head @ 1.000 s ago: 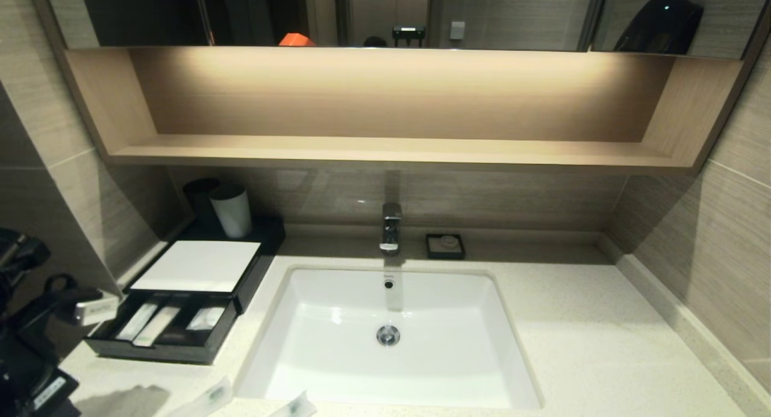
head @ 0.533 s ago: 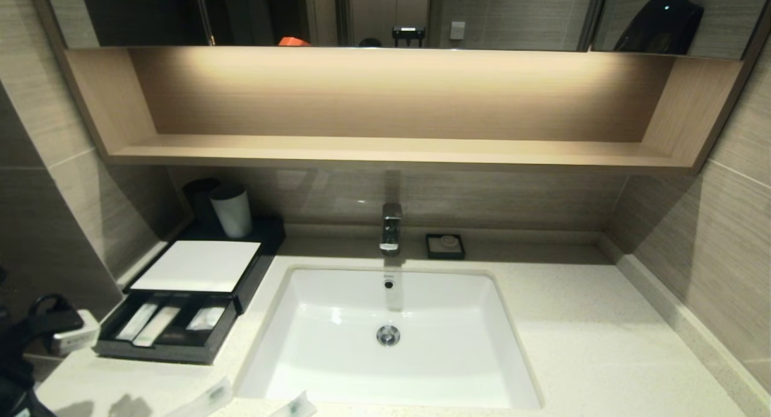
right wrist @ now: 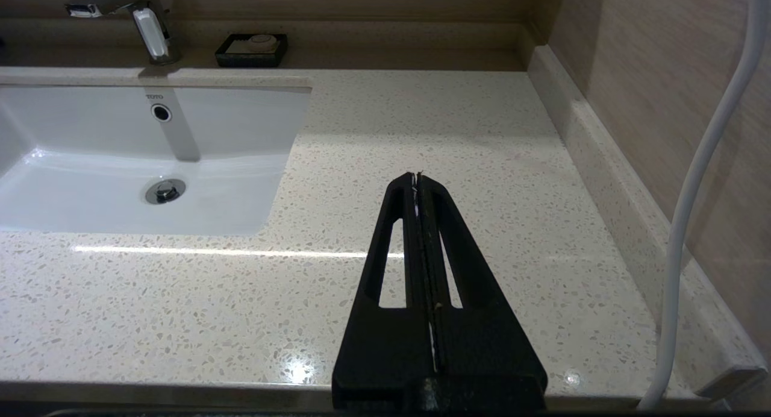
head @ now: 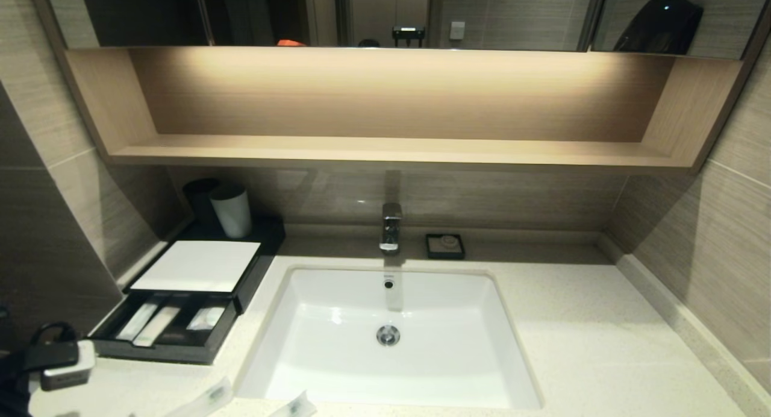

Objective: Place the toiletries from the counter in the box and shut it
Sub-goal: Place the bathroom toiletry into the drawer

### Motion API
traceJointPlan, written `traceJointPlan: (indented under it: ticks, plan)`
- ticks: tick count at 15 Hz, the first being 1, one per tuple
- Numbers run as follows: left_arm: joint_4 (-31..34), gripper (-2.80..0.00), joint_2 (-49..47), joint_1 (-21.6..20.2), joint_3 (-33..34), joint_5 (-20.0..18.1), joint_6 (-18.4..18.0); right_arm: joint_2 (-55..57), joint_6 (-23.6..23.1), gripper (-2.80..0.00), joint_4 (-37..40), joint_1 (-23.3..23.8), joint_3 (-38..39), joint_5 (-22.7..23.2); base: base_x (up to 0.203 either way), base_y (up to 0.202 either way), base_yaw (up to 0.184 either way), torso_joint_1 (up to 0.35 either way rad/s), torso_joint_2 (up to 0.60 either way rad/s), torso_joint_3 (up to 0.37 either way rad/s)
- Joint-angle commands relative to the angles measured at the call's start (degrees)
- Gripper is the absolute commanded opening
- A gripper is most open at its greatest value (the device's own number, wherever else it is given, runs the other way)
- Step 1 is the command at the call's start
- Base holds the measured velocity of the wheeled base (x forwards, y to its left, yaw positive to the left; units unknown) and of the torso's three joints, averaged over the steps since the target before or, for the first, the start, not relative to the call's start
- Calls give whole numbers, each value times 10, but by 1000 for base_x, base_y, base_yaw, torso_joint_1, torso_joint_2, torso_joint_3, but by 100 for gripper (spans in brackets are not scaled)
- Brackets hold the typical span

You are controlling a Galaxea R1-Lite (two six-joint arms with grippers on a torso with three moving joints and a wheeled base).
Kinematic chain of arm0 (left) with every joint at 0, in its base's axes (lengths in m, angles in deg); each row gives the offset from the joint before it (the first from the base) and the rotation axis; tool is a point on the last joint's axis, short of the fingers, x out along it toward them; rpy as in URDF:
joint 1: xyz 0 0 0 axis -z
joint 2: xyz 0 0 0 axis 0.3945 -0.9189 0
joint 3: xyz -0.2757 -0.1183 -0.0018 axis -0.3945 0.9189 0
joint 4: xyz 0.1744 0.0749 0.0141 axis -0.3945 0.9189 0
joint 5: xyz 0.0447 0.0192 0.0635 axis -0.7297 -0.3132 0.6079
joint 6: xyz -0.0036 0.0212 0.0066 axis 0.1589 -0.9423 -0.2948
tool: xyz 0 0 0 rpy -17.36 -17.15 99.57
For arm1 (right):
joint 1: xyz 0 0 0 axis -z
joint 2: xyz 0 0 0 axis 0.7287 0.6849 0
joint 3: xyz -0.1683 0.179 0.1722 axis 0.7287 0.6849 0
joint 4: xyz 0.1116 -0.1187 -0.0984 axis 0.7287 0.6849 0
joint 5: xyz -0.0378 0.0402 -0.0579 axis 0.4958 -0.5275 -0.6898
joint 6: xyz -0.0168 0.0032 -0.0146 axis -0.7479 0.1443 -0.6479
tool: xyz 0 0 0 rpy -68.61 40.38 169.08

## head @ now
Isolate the long clear toothbrush packet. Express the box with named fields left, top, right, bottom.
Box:
left=133, top=306, right=181, bottom=348

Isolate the black amenity box drawer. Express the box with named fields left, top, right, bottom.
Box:
left=87, top=290, right=239, bottom=366

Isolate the grey plastic cup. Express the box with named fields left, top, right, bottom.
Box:
left=208, top=184, right=253, bottom=239

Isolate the black amenity box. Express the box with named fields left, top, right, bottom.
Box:
left=123, top=217, right=287, bottom=315

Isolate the long white wrapped packet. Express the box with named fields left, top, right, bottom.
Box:
left=114, top=303, right=158, bottom=342

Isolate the small white wrapped packet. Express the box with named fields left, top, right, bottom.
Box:
left=187, top=307, right=227, bottom=334

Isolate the small clear toiletry packet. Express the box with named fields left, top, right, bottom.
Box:
left=172, top=376, right=234, bottom=417
left=268, top=390, right=318, bottom=417

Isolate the black cylindrical cup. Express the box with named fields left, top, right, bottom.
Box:
left=183, top=178, right=220, bottom=230

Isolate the white sink basin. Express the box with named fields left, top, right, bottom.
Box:
left=235, top=265, right=543, bottom=410

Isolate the mirror cabinet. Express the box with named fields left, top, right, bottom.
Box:
left=30, top=0, right=771, bottom=60

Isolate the chrome faucet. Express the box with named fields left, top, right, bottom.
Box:
left=379, top=202, right=404, bottom=254

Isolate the black soap dish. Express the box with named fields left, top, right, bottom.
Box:
left=425, top=234, right=466, bottom=261

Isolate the glossy black dome object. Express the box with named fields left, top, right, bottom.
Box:
left=613, top=0, right=704, bottom=55

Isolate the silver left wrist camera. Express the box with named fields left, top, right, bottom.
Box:
left=39, top=340, right=97, bottom=392

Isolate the light wooden wall shelf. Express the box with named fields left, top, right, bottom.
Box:
left=65, top=46, right=743, bottom=175

